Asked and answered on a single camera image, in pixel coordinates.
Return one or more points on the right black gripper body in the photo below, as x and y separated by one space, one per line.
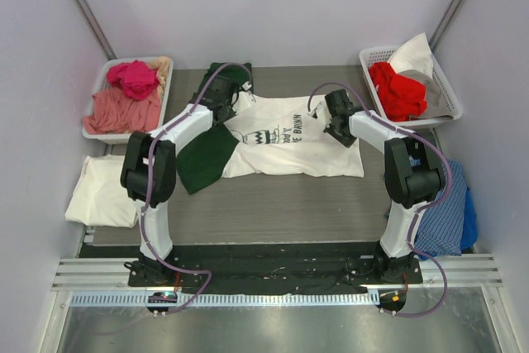
331 122

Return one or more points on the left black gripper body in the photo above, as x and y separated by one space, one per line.
227 107

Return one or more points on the white and green t-shirt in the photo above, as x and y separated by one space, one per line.
276 137

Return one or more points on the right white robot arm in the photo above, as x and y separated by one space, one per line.
413 176

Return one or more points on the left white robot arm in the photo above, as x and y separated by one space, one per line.
149 175

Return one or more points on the right white perforated basket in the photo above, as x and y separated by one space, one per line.
372 55

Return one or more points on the red t-shirt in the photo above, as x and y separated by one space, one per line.
402 98

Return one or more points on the beige garment in bin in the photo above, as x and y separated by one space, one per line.
162 66

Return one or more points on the magenta t-shirt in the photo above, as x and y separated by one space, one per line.
136 79

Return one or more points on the grey white garment in basket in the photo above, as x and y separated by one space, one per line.
413 60

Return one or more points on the salmon pink t-shirt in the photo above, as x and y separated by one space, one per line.
115 113

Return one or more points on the blue plaid shirt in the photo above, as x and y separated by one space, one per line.
440 230

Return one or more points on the folded cream t-shirt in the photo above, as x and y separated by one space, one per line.
98 199

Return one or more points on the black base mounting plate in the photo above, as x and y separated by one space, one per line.
262 269

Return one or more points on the solid blue garment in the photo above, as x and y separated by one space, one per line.
470 228

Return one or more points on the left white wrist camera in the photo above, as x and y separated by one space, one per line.
244 98

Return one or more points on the slotted white cable duct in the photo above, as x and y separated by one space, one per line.
159 299

